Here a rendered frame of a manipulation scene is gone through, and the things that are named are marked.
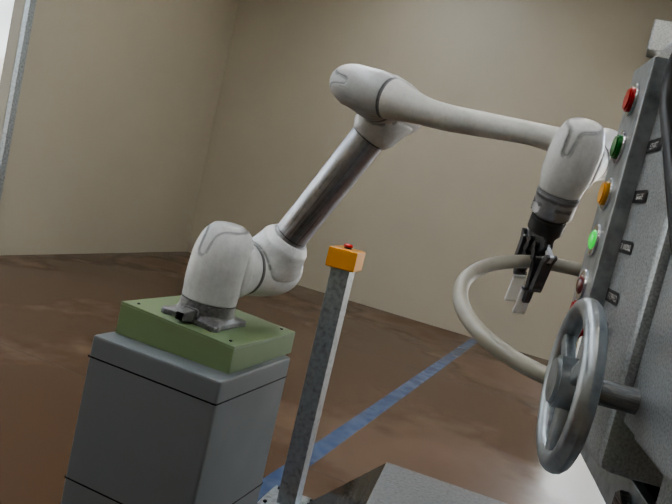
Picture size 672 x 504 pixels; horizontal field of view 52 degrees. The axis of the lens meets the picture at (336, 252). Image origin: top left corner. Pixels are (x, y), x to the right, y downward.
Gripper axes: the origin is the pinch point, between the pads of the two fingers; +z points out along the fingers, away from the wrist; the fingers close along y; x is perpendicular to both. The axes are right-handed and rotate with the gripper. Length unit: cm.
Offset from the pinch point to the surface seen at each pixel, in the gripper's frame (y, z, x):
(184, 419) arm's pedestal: -9, 50, -70
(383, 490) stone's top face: 43, 15, -39
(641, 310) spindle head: 78, -47, -39
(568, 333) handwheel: 76, -42, -44
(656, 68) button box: 59, -64, -33
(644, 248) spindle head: 73, -50, -38
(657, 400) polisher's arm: 87, -44, -42
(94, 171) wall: -551, 234, -149
